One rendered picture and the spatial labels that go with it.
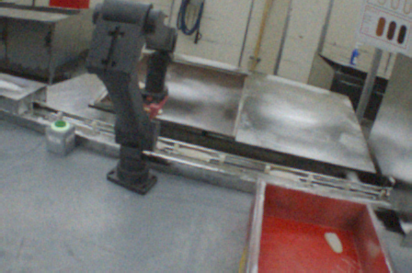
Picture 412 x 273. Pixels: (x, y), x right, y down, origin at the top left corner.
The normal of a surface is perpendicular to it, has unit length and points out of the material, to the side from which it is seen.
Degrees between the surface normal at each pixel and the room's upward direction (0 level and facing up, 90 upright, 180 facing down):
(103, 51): 68
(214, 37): 90
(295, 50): 90
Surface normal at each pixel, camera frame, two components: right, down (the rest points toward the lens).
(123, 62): 0.00, 0.00
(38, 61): -0.16, 0.36
